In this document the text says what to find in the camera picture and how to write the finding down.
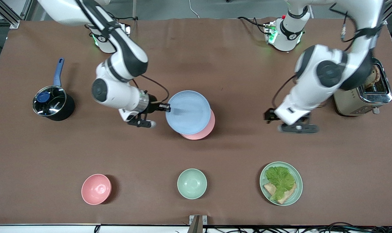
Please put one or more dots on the pink bowl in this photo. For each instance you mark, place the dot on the pink bowl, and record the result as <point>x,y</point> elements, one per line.
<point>96,189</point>

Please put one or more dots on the light blue plate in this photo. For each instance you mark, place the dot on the light blue plate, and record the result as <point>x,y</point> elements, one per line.
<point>188,111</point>

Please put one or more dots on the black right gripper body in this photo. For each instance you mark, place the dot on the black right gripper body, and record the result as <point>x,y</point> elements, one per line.
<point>153,104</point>

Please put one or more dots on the brown bread slice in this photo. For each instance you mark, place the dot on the brown bread slice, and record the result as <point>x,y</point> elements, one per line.
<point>288,195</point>

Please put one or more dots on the brown table cover sheet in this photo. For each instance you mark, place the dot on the brown table cover sheet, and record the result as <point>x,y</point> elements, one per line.
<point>196,58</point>

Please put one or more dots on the green plate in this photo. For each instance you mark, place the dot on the green plate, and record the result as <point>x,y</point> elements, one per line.
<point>298,191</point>

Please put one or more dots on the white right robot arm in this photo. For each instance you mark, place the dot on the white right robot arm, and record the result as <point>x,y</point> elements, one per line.
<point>118,68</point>

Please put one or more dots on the toast slice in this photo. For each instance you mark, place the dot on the toast slice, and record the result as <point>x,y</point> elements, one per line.
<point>373,77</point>

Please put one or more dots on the dark blue saucepan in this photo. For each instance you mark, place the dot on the dark blue saucepan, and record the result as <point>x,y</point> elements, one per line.
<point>64,110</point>

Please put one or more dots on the pink plate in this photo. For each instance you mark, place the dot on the pink plate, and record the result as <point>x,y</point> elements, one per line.
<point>204,131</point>

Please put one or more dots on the beige chrome toaster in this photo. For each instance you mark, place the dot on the beige chrome toaster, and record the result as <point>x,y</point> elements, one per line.
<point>354,102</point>

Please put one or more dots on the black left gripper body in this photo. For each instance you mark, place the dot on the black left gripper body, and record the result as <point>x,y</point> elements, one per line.
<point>269,115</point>

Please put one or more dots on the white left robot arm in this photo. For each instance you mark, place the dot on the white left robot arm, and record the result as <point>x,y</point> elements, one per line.
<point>325,74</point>

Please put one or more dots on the green bowl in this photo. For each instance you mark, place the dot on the green bowl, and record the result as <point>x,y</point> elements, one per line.
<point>192,183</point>

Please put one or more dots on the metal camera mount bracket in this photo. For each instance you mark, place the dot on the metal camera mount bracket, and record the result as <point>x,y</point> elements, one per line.
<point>198,223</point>

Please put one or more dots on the glass lid blue knob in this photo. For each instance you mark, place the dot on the glass lid blue knob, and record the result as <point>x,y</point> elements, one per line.
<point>49,101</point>

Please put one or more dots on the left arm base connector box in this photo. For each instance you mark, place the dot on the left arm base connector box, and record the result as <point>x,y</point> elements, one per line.
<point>270,32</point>

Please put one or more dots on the green lettuce leaf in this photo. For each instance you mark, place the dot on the green lettuce leaf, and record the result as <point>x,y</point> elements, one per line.
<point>280,179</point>

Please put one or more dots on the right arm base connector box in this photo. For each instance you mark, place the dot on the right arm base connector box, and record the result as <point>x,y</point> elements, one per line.
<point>127,29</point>

